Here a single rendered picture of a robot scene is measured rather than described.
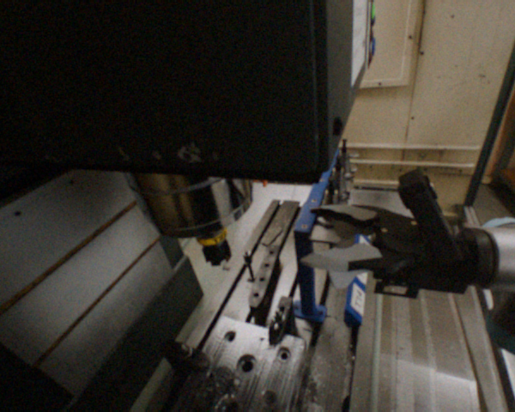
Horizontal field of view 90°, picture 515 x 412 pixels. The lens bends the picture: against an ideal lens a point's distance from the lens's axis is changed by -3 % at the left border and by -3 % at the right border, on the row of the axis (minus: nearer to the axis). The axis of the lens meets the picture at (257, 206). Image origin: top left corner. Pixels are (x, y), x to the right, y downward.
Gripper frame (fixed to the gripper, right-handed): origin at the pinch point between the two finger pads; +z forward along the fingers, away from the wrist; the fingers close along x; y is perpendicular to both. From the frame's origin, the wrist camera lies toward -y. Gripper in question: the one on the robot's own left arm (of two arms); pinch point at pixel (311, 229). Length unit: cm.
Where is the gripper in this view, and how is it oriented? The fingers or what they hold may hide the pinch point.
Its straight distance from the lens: 37.0
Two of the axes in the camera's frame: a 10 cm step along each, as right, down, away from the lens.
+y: 1.1, 8.2, 5.6
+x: 2.8, -5.7, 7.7
